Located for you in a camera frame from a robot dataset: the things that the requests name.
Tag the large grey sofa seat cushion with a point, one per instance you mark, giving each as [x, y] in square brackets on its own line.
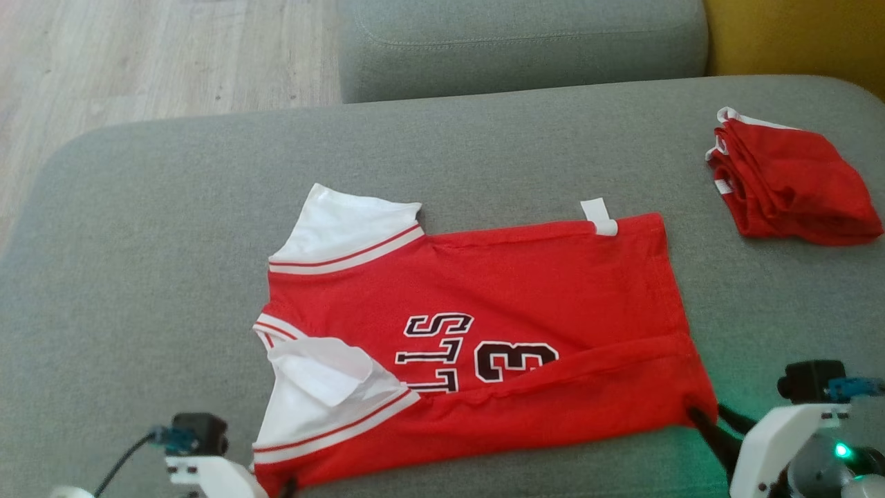
[173, 277]

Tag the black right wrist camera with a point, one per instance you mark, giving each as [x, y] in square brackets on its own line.
[809, 380]

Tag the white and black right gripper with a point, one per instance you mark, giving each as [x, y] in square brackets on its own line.
[767, 449]

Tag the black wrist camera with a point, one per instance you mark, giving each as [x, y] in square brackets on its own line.
[204, 432]
[809, 380]

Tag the grey sofa back cushion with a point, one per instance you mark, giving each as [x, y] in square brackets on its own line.
[518, 48]

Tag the mustard yellow furniture panel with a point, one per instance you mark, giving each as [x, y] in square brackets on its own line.
[795, 34]

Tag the red basketball jersey white sleeves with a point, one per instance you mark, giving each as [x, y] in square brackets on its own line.
[539, 283]

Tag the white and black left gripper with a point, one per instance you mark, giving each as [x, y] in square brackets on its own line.
[214, 477]

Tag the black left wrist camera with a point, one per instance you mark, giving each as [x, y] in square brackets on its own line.
[204, 432]

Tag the red shorts with white stripe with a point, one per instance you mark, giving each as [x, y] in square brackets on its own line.
[795, 187]

